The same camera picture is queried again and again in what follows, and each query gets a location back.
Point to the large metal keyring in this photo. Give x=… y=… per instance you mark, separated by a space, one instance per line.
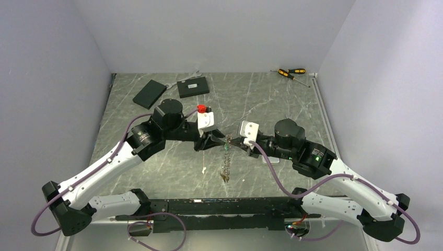
x=225 y=169

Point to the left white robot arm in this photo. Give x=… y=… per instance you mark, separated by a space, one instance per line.
x=75 y=203

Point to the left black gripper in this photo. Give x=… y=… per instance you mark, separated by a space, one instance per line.
x=210 y=139

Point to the yellow black screwdriver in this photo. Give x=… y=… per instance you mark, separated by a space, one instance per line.
x=290 y=71
x=293 y=78

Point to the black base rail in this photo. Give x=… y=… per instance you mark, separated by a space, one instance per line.
x=271 y=213

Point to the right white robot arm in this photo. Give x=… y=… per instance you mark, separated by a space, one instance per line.
x=340 y=192

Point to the black box with label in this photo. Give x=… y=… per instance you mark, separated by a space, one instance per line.
x=193 y=87

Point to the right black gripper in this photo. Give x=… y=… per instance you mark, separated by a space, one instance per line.
x=239 y=141

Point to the black flat box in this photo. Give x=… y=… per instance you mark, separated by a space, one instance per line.
x=149 y=94

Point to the silver wrench at back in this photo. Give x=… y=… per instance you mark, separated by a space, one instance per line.
x=195 y=74

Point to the yellow black screwdriver rear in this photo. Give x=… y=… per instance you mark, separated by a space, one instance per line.
x=290 y=71

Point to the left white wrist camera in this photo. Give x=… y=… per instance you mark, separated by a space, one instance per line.
x=205 y=119

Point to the white smartphone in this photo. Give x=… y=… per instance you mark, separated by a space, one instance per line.
x=273 y=160

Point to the yellow black screwdriver front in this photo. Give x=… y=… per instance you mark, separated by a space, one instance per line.
x=293 y=78

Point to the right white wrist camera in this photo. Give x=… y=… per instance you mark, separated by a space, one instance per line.
x=248 y=132

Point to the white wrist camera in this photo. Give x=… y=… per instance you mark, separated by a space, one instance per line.
x=205 y=119
x=248 y=132

